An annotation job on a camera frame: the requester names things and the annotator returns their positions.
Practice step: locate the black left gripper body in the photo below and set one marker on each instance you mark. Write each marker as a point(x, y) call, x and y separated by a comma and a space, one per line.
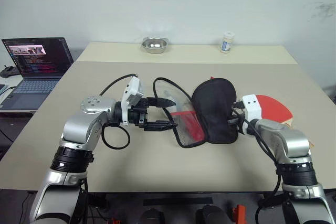
point(136, 115)

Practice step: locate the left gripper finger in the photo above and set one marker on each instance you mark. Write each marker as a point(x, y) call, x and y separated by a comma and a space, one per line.
point(160, 126)
point(161, 102)

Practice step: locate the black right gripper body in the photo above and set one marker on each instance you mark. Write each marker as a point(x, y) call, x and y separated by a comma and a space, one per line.
point(236, 122)

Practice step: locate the black and clear paddle case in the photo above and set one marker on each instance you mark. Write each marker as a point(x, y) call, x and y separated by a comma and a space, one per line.
point(212, 103)

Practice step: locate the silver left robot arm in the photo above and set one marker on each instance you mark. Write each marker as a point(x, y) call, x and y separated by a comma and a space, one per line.
point(78, 127)

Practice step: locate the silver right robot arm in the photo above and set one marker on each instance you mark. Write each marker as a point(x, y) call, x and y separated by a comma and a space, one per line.
point(288, 134)

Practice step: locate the red table tennis paddle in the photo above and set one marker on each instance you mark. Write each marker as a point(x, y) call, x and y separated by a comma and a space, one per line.
point(273, 107)

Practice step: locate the red paper insert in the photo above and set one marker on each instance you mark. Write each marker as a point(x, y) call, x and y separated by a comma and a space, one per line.
point(190, 124)

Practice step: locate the stainless steel bowl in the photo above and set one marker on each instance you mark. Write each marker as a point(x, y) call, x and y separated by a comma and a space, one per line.
point(155, 45)

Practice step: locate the small white bottle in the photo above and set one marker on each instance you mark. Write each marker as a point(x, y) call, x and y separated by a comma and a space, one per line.
point(226, 43)

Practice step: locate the orange red clamp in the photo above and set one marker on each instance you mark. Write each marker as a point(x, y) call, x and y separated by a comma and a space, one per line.
point(239, 213)

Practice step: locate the dark rounded shape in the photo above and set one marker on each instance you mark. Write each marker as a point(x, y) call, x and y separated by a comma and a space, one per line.
point(151, 217)
point(211, 214)

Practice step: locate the open grey laptop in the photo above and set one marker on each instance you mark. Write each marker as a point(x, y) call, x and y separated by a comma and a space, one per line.
point(36, 61)

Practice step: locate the dark game controller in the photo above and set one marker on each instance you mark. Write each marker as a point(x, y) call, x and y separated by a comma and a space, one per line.
point(9, 72)

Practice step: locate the blue grey notebook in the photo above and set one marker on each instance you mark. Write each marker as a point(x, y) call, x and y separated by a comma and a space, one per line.
point(4, 89)

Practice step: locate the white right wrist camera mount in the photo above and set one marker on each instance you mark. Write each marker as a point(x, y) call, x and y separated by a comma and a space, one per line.
point(252, 106)

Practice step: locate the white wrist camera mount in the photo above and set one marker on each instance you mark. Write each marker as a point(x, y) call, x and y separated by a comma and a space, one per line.
point(132, 90)
point(252, 106)

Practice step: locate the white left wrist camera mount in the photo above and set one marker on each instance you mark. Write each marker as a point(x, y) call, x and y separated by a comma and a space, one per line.
point(132, 90)

